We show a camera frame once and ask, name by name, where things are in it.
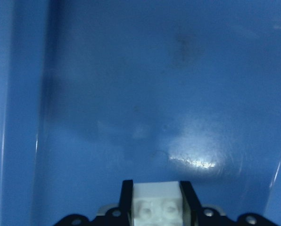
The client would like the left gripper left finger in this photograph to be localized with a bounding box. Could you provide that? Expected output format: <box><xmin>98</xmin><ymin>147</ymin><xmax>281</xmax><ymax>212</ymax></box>
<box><xmin>118</xmin><ymin>180</ymin><xmax>133</xmax><ymax>226</ymax></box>

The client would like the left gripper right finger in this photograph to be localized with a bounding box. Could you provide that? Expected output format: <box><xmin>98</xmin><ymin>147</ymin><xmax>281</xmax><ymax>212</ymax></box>
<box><xmin>180</xmin><ymin>181</ymin><xmax>202</xmax><ymax>226</ymax></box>

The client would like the white block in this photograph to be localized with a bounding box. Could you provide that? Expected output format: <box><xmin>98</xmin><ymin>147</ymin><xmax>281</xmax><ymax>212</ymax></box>
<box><xmin>132</xmin><ymin>181</ymin><xmax>183</xmax><ymax>226</ymax></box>

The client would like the blue plastic tray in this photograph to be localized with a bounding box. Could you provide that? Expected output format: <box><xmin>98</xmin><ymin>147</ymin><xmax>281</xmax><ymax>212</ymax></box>
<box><xmin>0</xmin><ymin>0</ymin><xmax>281</xmax><ymax>226</ymax></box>

